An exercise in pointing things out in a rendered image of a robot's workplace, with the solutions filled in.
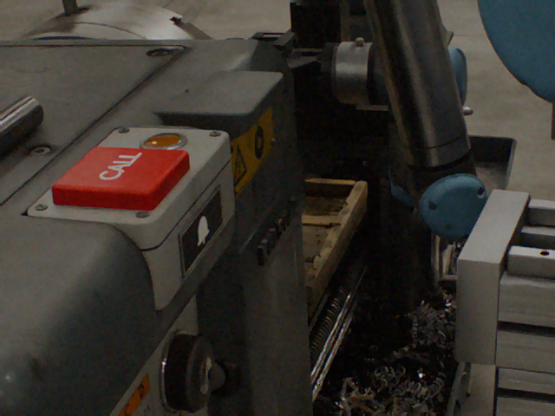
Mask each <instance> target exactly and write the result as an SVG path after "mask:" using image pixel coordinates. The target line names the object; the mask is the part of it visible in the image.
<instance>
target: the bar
mask: <svg viewBox="0 0 555 416"><path fill-rule="evenodd" d="M43 119H44V112H43V109H42V106H41V104H40V103H39V102H38V101H37V100H36V99H34V98H33V97H30V96H24V97H22V98H20V99H18V100H17V101H15V102H13V103H12V104H10V106H9V107H7V108H6V109H5V110H3V111H2V112H1V113H0V155H2V154H3V153H5V152H6V151H8V150H9V148H11V147H12V146H14V145H15V144H16V143H17V142H18V141H20V140H21V139H23V138H24V137H25V136H26V135H27V134H28V133H30V132H31V131H33V130H34V129H36V128H37V127H39V126H40V125H41V124H42V122H43Z"/></svg>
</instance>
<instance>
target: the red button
mask: <svg viewBox="0 0 555 416"><path fill-rule="evenodd" d="M189 170H190V161H189V154H188V152H186V150H183V151H178V150H160V149H142V148H125V147H109V146H95V148H93V149H92V150H91V151H90V152H89V153H88V154H86V155H85V156H84V157H83V158H82V159H80V160H79V161H78V162H77V163H76V164H75V165H74V166H73V167H72V168H71V169H70V170H69V171H68V172H66V173H65V174H64V175H63V176H62V177H61V178H59V179H58V180H57V181H56V182H55V183H54V184H53V185H52V186H51V192H52V199H53V204H55V205H75V206H87V207H101V208H114V209H128V210H140V211H151V210H153V209H155V207H156V206H158V205H159V204H160V203H161V202H162V201H163V200H164V197H165V196H166V195H167V194H168V193H169V192H170V191H171V190H172V189H173V188H174V187H175V186H176V185H177V183H178V182H180V180H181V179H182V178H183V177H184V176H185V175H186V174H187V172H188V171H189Z"/></svg>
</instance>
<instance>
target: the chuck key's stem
mask: <svg viewBox="0 0 555 416"><path fill-rule="evenodd" d="M62 4H63V7H64V9H65V16H64V17H68V16H75V15H78V14H79V13H80V12H81V11H80V12H79V10H78V7H77V1H76V0H62Z"/></svg>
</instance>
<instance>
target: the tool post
mask: <svg viewBox="0 0 555 416"><path fill-rule="evenodd" d="M290 18H291V33H297V44H298V45H299V46H301V49H323V47H324V45H325V44H326V43H327V42H339V43H340V44H341V43H342V42H350V17H349V0H292V1H291V2H290Z"/></svg>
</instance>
